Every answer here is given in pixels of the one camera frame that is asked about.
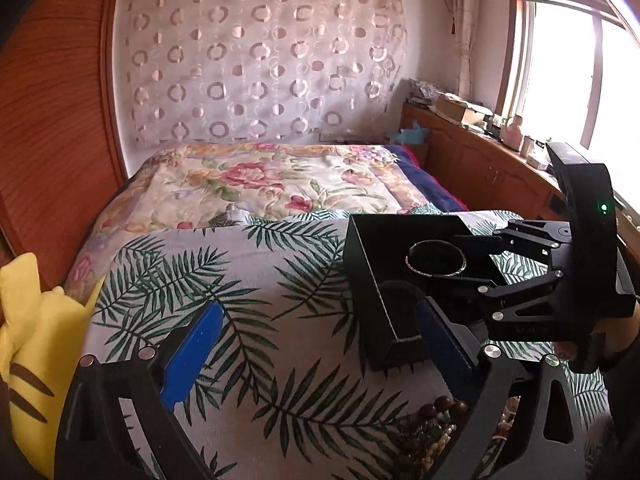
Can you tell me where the wooden window cabinet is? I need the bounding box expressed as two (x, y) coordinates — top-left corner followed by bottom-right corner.
(398, 102), (640, 261)

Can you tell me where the navy blue blanket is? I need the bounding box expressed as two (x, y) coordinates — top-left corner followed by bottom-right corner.
(385, 144), (468, 212)

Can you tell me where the yellow plush toy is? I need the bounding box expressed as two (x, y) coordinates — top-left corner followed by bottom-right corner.
(1, 252), (102, 479)

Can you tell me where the cardboard box on cabinet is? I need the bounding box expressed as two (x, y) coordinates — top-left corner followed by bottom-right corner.
(434, 94), (487, 126)

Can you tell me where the black jewelry box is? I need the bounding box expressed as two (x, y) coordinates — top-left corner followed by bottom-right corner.
(343, 214), (506, 372)

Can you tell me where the window with brown frame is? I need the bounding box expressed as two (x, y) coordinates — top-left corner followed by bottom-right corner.
(504, 0), (639, 209)

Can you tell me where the floral quilt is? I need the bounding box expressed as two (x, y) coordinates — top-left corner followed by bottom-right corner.
(64, 143), (428, 301)

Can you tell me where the thin gold bangle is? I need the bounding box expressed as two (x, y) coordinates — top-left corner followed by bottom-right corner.
(405, 240), (468, 278)

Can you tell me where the pink circle pattern curtain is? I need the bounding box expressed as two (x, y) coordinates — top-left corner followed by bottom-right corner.
(114, 0), (407, 148)

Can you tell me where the palm leaf print blanket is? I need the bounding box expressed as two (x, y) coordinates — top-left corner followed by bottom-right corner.
(81, 208), (614, 480)

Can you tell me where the blue tissue pack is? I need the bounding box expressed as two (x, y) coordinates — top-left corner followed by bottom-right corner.
(388, 122), (430, 145)

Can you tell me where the pink ceramic jar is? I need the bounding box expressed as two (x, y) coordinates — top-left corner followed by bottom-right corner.
(501, 114), (524, 152)

